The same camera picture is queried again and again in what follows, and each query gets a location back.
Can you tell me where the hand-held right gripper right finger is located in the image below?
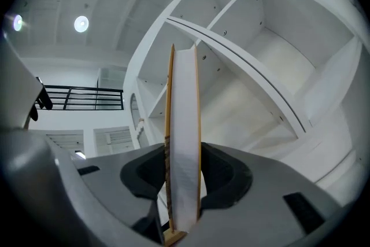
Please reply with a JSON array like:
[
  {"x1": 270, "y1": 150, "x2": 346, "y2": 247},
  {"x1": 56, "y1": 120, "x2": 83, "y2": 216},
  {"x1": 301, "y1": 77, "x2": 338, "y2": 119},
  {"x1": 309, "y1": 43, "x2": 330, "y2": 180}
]
[{"x1": 187, "y1": 142, "x2": 343, "y2": 247}]

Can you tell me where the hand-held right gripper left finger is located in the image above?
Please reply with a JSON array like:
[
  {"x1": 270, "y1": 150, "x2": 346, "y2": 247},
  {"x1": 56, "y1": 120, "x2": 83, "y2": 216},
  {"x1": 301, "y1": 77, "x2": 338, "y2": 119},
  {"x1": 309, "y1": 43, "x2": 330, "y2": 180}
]
[{"x1": 72, "y1": 143, "x2": 166, "y2": 244}]

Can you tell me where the yellow book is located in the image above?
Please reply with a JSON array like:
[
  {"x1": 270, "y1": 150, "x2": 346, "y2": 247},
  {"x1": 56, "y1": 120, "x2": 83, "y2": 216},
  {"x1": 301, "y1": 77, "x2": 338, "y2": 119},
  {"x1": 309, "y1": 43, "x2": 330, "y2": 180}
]
[{"x1": 163, "y1": 43, "x2": 203, "y2": 246}]

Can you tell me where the white desk with hutch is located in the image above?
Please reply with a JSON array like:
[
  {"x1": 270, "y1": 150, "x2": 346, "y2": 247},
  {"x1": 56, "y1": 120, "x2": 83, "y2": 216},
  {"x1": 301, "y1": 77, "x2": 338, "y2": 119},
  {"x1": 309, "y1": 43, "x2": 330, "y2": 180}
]
[{"x1": 123, "y1": 0, "x2": 370, "y2": 212}]

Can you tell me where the black railing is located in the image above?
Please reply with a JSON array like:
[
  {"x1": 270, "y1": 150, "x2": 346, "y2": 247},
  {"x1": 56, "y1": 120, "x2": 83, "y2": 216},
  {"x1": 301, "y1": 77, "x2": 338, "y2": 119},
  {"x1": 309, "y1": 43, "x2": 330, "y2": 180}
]
[{"x1": 36, "y1": 84, "x2": 124, "y2": 111}]

